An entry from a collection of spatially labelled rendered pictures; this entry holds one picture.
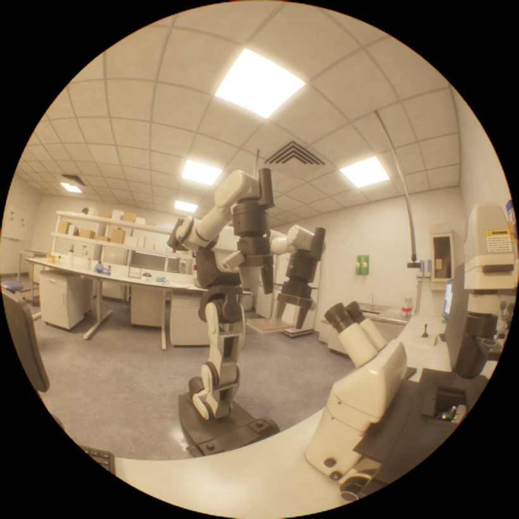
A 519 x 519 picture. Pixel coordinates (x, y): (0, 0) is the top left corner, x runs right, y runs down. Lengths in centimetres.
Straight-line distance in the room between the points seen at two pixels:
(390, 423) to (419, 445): 9
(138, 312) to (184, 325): 102
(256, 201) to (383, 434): 52
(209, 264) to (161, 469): 75
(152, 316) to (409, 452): 312
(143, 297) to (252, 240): 277
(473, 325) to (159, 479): 58
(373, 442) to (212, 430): 103
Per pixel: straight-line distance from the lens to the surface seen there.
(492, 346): 28
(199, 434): 121
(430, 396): 42
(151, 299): 302
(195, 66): 174
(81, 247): 494
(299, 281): 47
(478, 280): 29
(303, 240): 49
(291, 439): 52
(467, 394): 49
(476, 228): 31
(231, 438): 117
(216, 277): 75
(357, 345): 32
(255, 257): 35
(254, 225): 37
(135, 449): 138
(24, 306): 78
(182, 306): 232
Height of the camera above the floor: 117
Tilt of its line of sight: 6 degrees up
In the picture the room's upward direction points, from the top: 6 degrees clockwise
